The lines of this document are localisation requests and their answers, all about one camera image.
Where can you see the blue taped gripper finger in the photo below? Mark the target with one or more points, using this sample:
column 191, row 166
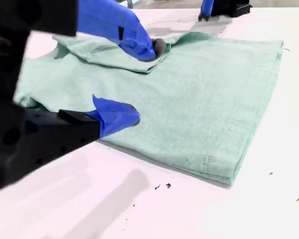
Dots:
column 109, row 22
column 206, row 8

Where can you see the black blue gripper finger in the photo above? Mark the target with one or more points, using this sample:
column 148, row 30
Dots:
column 72, row 132

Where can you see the pale green T-shirt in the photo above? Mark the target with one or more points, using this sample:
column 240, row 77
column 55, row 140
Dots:
column 194, row 107

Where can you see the dark debris speck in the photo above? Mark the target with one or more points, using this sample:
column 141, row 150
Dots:
column 157, row 187
column 168, row 185

